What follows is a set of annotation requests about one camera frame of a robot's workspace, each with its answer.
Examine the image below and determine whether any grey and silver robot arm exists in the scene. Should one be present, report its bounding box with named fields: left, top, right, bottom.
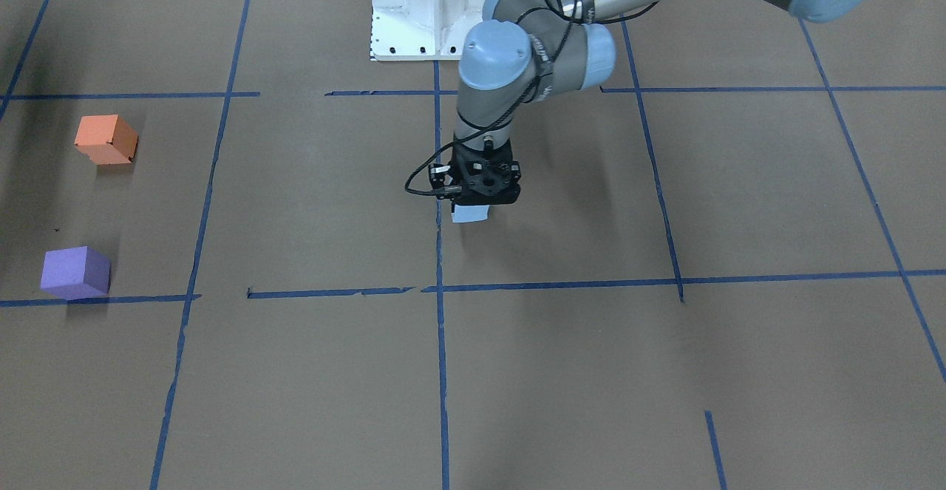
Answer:
left=423, top=0, right=864, bottom=206

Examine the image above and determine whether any orange foam block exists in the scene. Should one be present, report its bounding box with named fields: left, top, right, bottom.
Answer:
left=74, top=114, right=139, bottom=166

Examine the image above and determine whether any purple foam block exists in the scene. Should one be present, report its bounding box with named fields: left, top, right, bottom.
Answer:
left=38, top=245, right=111, bottom=301

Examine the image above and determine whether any light blue foam block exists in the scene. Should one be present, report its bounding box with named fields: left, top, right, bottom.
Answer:
left=452, top=204, right=491, bottom=224

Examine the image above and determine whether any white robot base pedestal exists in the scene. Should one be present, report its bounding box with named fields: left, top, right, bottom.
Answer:
left=370, top=0, right=486, bottom=61

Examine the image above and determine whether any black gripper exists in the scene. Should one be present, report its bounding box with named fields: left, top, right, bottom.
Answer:
left=448, top=142, right=521, bottom=206

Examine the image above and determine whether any black braided cable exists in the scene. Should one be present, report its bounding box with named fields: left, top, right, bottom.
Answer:
left=404, top=0, right=659, bottom=197

